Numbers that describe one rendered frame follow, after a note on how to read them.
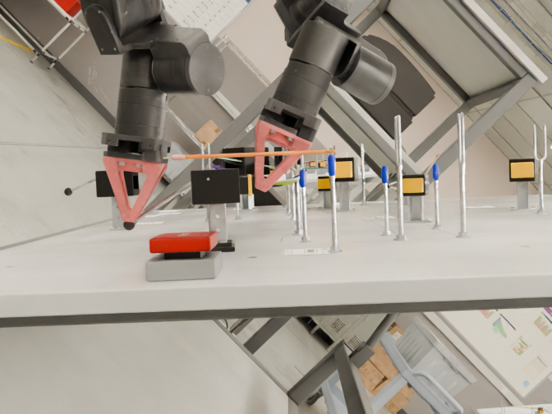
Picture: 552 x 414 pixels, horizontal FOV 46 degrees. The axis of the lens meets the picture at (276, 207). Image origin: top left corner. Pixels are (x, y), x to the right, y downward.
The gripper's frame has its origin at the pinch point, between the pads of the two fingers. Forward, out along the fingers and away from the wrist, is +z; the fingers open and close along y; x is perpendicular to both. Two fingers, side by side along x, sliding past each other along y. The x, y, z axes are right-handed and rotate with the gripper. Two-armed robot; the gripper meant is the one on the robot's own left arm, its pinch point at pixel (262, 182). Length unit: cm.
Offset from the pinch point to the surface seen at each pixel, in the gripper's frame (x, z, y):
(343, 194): -18, -4, 53
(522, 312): -404, 30, 725
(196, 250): 3.8, 6.8, -25.2
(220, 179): 4.7, 1.5, -2.0
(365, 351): -40, 27, 69
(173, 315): 3.6, 15.1, -14.5
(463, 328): -343, 79, 730
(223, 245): 1.6, 7.7, -7.7
